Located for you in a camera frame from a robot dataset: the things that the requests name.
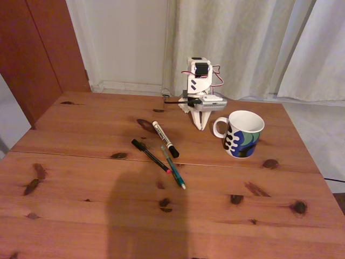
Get green mechanical pencil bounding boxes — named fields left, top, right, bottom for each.
left=160, top=145, right=187, bottom=190

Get brown wooden door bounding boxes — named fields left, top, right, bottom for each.
left=0, top=0, right=91, bottom=127

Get red white servo wires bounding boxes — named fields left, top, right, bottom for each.
left=181, top=64, right=225, bottom=95

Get white mug blue green pattern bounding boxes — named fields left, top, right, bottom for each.
left=212, top=110, right=265, bottom=159

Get narrow white curtain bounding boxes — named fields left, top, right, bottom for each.
left=277, top=0, right=345, bottom=103

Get grey camera box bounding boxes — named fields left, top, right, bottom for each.
left=194, top=97, right=229, bottom=112

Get black pen red end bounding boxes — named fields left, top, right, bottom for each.
left=131, top=139, right=171, bottom=175

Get white marker black cap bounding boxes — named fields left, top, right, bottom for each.
left=151, top=120, right=180, bottom=159

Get wide white curtain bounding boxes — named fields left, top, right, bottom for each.
left=163, top=0, right=315, bottom=101

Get dark brown furniture piece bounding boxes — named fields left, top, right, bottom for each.
left=332, top=192, right=345, bottom=216

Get black camera cable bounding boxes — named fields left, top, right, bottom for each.
left=162, top=98, right=201, bottom=107

